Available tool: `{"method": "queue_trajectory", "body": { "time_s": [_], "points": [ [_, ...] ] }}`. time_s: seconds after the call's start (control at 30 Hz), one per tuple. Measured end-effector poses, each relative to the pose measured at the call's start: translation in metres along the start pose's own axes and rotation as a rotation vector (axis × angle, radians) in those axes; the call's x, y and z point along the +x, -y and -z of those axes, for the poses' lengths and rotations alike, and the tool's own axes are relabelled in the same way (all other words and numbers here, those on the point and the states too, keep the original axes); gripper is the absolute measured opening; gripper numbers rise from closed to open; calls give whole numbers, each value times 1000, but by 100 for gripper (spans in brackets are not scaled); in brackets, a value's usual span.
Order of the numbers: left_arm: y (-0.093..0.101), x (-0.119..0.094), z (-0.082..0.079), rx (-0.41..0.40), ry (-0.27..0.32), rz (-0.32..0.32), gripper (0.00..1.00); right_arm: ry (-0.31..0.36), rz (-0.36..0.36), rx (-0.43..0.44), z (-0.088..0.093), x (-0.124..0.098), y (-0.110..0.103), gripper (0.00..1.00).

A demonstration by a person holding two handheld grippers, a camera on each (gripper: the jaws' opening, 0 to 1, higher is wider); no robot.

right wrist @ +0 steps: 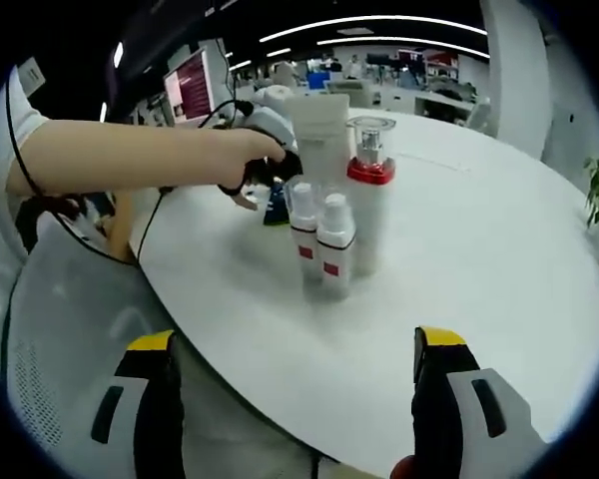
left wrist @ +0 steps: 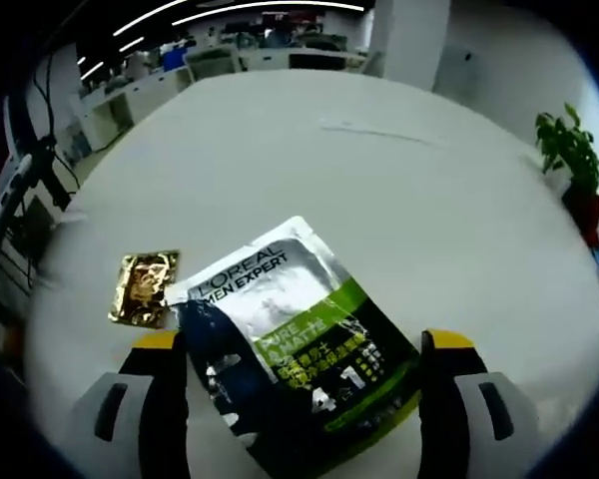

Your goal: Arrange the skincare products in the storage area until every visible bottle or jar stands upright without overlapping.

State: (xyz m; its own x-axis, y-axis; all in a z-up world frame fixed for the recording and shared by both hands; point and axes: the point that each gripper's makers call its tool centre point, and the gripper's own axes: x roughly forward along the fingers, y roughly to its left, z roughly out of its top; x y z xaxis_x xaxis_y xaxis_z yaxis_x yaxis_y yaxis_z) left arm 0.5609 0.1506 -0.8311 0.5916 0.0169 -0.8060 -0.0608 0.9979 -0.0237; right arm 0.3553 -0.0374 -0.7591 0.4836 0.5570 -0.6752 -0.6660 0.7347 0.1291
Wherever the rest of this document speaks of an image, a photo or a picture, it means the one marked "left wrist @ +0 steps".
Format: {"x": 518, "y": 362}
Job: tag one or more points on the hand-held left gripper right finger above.
{"x": 459, "y": 429}

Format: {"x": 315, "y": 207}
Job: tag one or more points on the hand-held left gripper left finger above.
{"x": 130, "y": 424}

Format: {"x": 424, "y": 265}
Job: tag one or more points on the gold skincare sachet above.
{"x": 142, "y": 289}

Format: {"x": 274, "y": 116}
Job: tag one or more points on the green silver skincare mask sachet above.
{"x": 289, "y": 319}

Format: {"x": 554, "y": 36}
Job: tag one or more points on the green potted plant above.
{"x": 571, "y": 144}

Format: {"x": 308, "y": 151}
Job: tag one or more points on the row of white office desks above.
{"x": 105, "y": 115}

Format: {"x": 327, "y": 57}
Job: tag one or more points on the blue box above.
{"x": 175, "y": 59}

